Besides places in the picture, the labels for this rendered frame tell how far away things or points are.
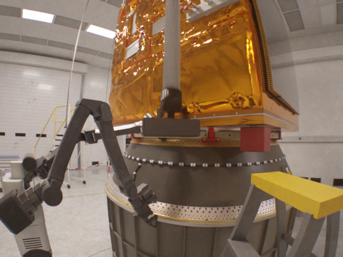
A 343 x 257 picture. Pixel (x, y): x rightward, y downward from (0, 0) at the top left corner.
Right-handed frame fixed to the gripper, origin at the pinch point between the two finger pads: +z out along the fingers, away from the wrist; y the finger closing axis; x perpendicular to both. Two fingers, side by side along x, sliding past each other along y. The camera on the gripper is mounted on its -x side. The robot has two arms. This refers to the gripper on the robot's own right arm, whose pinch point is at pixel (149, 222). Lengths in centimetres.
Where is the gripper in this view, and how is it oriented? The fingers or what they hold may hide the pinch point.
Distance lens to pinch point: 99.8
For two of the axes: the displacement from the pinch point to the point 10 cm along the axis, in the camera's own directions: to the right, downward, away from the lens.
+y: -7.2, 0.2, 7.0
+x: -6.1, 4.6, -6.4
